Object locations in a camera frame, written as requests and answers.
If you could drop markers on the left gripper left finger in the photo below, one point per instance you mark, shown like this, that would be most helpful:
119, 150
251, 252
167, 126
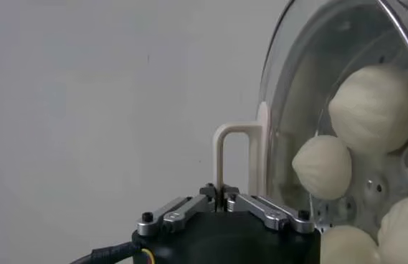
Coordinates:
182, 215

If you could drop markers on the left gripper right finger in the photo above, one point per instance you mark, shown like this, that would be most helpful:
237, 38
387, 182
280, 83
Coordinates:
271, 215

